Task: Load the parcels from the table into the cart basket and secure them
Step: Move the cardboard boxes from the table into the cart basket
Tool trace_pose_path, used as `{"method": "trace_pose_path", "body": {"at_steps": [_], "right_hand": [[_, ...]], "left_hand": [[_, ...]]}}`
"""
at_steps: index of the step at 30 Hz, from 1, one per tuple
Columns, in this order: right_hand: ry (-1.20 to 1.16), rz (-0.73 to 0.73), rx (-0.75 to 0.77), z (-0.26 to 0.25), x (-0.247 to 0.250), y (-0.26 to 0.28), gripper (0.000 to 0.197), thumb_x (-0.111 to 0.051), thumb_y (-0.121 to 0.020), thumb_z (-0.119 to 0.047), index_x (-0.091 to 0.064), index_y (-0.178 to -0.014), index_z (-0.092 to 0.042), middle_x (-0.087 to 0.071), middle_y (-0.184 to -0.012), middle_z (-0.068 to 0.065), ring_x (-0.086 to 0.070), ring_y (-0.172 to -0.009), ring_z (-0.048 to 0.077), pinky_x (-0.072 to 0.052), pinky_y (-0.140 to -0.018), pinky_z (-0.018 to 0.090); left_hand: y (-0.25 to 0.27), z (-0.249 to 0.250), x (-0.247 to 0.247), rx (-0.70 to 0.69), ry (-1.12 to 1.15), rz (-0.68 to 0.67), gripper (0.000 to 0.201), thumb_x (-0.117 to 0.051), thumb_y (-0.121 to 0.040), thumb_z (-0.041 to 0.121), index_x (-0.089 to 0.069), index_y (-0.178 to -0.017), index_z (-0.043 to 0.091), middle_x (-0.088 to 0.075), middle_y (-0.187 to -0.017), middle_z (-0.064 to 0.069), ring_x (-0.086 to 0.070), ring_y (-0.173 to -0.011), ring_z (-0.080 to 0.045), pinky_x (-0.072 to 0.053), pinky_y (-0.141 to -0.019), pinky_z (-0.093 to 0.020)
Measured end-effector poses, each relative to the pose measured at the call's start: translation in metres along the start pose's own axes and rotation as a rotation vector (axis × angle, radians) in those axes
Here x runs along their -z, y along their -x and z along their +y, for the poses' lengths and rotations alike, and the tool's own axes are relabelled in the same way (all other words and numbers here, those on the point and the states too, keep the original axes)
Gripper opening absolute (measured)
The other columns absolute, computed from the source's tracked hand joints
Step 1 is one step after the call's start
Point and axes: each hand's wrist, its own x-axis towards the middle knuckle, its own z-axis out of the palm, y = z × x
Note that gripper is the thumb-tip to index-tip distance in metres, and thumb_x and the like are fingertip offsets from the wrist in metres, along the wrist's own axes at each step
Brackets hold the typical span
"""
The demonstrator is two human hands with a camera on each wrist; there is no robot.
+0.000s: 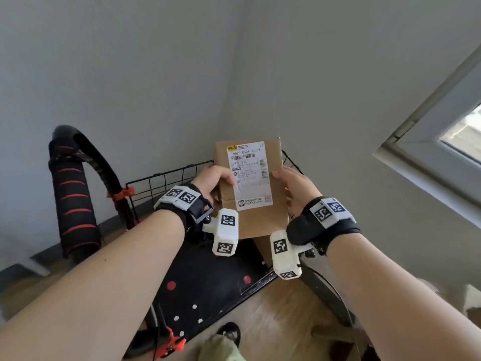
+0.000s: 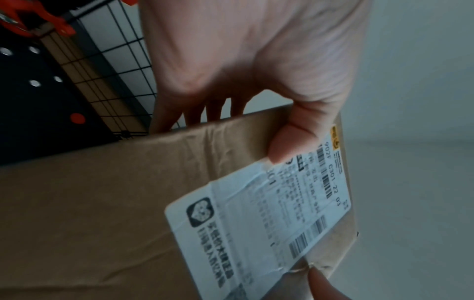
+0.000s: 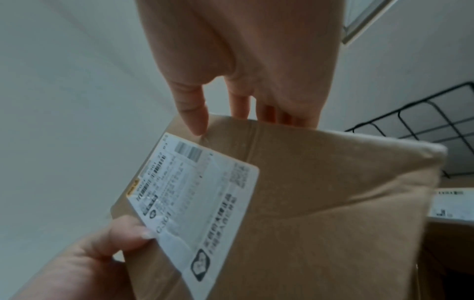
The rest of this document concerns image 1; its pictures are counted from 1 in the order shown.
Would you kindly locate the person's right hand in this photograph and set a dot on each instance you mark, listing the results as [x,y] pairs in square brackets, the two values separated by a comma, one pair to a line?
[300,191]

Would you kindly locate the person's left hand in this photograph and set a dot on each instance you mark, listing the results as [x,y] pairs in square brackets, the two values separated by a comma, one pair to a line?
[210,180]

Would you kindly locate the box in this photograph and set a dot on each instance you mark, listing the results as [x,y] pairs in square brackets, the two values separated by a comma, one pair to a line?
[263,251]
[255,221]

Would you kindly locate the person's right forearm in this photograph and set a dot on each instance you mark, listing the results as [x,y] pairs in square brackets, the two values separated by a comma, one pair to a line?
[394,304]

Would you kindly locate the person's left forearm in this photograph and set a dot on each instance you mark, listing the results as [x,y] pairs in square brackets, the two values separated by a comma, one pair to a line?
[94,297]

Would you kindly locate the person's black shoe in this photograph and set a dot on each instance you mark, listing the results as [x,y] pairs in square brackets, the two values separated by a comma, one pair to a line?
[231,330]

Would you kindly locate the person's pale green garment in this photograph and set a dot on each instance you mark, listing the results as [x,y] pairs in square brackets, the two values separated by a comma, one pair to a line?
[221,351]

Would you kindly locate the white wrist camera with markers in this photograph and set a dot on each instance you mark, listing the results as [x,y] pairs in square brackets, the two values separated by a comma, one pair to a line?
[225,233]
[283,259]

